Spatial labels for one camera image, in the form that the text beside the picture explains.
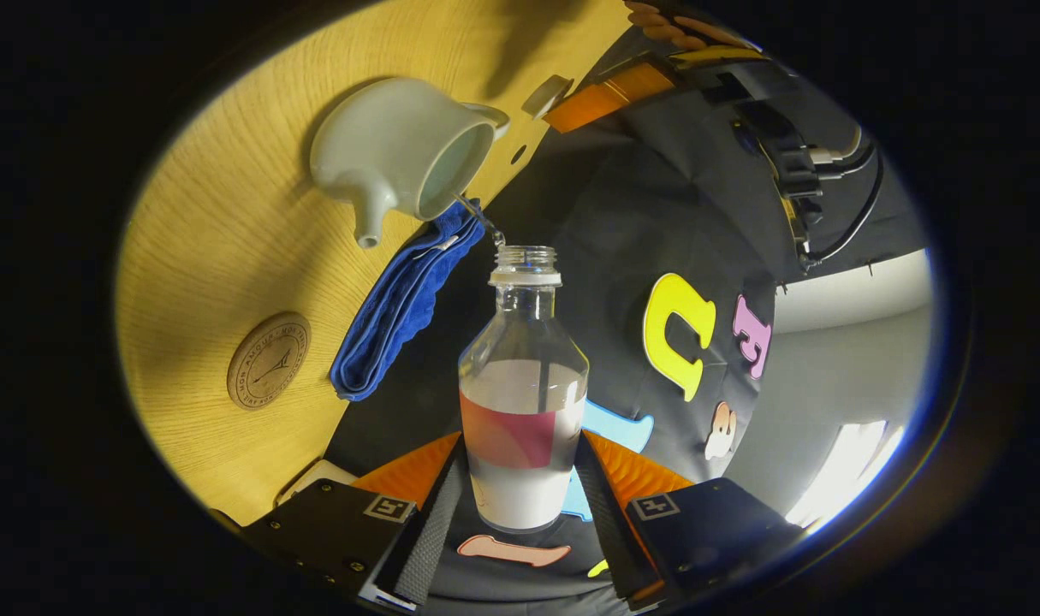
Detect clear plastic water bottle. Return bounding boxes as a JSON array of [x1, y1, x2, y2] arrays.
[[458, 246, 590, 533]]

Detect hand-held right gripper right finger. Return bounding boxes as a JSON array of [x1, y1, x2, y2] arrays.
[[575, 430, 807, 610]]

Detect black cable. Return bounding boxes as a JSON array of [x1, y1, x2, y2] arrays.
[[798, 128, 885, 268]]

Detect white ceramic teacup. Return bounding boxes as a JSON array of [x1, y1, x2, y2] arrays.
[[309, 77, 511, 250]]

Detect round cork coaster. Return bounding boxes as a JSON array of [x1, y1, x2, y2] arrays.
[[227, 311, 312, 411]]

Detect blue folded towel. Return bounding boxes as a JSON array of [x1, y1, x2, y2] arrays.
[[330, 201, 486, 402]]

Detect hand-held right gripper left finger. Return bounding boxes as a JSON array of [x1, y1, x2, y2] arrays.
[[241, 432, 469, 613]]

